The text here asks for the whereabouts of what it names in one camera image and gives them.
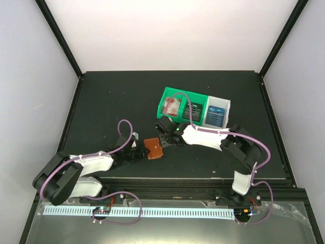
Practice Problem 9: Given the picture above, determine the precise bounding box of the brown leather card holder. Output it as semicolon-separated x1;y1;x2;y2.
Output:
144;137;164;160

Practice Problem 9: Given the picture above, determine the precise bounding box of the black credit card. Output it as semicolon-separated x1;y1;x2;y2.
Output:
183;102;203;122

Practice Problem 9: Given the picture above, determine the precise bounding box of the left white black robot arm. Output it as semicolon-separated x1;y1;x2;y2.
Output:
32;133;150;206

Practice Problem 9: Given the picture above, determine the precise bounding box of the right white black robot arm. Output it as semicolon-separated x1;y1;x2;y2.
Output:
155;116;262;205

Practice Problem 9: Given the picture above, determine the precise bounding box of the red patterned card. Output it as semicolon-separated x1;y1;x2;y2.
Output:
162;97;182;116

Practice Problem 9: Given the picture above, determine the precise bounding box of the blue credit card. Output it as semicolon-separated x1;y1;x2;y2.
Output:
205;105;225;127

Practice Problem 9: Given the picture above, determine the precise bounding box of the green bin left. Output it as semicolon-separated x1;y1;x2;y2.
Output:
156;87;186;123

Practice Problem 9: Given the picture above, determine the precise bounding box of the green bin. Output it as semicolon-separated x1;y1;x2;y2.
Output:
156;87;186;123
180;91;208;126

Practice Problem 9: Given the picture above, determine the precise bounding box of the green bin middle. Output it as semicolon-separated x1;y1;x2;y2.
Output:
180;91;208;126

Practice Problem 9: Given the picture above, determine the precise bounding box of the white bin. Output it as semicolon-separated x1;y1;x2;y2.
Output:
202;96;231;129

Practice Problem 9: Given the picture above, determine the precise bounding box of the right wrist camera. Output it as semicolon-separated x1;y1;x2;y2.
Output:
155;116;172;134

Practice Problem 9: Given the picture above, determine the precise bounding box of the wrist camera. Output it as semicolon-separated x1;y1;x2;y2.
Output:
131;132;139;148
155;116;172;134

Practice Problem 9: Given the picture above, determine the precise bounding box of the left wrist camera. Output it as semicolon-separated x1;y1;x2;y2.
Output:
131;132;139;148

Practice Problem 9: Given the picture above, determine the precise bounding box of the black aluminium frame rail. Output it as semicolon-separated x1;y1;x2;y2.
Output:
20;178;323;243

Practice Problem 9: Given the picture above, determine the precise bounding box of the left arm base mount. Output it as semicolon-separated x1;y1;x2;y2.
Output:
79;190;126;206

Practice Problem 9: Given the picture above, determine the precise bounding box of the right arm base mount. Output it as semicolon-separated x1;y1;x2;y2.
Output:
214;188;261;207

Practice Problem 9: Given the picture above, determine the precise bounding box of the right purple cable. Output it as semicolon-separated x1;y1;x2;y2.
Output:
162;91;274;226

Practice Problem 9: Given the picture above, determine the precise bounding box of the purple cable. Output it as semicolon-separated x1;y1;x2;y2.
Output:
162;91;274;226
40;119;142;226

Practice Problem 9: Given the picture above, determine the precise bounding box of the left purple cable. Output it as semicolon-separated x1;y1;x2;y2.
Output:
40;119;142;226

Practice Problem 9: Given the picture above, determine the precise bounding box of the white slotted cable duct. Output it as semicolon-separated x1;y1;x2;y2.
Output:
43;205;235;220

